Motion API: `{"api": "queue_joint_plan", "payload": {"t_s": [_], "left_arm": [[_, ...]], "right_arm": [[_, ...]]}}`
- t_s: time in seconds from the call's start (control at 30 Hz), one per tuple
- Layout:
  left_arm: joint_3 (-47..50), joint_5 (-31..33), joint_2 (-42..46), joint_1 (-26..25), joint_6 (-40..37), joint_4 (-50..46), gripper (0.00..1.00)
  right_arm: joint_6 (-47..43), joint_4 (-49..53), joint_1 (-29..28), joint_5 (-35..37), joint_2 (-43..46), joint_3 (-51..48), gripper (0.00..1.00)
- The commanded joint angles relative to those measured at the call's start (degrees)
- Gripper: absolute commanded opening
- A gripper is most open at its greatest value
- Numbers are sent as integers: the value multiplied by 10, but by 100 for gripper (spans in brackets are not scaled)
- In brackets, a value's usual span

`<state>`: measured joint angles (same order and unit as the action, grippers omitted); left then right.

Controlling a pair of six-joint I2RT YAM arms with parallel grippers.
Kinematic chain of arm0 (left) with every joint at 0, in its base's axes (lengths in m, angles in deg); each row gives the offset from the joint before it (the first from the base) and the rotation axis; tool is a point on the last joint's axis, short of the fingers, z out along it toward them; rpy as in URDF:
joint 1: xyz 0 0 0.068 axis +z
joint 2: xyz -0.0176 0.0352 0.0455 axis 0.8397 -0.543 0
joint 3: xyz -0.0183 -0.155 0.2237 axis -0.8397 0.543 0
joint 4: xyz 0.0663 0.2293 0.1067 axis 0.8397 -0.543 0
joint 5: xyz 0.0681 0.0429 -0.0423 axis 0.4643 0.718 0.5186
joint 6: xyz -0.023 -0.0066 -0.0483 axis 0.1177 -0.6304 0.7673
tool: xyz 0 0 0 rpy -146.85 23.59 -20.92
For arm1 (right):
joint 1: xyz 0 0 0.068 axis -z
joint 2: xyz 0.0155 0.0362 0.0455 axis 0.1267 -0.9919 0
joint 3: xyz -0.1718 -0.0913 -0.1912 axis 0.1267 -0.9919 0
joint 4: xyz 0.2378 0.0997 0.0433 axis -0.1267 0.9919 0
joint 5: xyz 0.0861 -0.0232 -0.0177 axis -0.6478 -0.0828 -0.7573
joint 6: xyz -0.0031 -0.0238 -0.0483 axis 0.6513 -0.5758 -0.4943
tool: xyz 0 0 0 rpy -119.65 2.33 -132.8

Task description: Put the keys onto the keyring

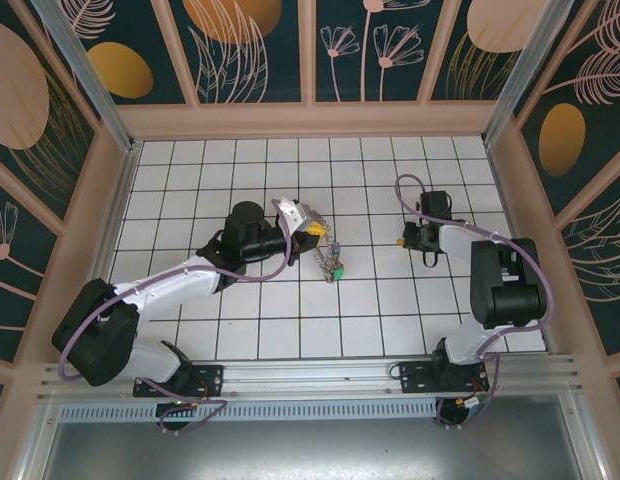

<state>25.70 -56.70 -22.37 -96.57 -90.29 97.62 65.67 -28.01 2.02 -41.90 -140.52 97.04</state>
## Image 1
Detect round metal keyring disc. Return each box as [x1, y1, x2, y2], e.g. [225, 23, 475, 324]
[309, 212, 347, 285]

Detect grey metal plate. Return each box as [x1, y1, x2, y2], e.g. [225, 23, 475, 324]
[19, 417, 599, 480]

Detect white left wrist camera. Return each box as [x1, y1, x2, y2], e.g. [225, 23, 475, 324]
[273, 197, 312, 235]

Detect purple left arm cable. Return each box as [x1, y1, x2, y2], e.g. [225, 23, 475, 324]
[57, 198, 297, 384]

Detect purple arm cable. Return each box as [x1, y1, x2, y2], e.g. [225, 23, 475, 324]
[393, 173, 554, 401]
[57, 198, 297, 384]

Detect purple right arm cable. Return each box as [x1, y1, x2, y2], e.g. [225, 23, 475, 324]
[393, 173, 554, 401]

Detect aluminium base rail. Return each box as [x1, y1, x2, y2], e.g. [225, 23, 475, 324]
[37, 355, 589, 401]

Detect wall panel pink feather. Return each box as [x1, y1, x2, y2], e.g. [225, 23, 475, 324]
[554, 184, 620, 364]

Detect grey slotted cable duct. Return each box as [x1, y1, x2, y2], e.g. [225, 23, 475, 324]
[37, 398, 444, 425]

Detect wall panel orange disc leaves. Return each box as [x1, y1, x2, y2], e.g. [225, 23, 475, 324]
[167, 0, 304, 105]

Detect wall panel with pink flowers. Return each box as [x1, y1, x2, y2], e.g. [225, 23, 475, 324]
[314, 0, 434, 105]

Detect wall panel pink disc gold lines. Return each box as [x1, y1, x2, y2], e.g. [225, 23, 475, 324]
[428, 0, 541, 104]

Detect aluminium corner post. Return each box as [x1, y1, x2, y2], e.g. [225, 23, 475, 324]
[481, 0, 575, 147]
[31, 0, 142, 155]

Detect wall panel orange oval feathers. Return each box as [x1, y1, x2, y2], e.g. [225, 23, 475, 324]
[512, 0, 620, 219]

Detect wall panel orange oval leaves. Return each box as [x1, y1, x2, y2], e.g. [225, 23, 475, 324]
[59, 0, 189, 106]

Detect wall panel single pink flower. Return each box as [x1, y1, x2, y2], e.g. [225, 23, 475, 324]
[0, 169, 61, 366]

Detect wall panel large pink disc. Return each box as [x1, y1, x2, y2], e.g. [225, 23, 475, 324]
[0, 0, 101, 236]

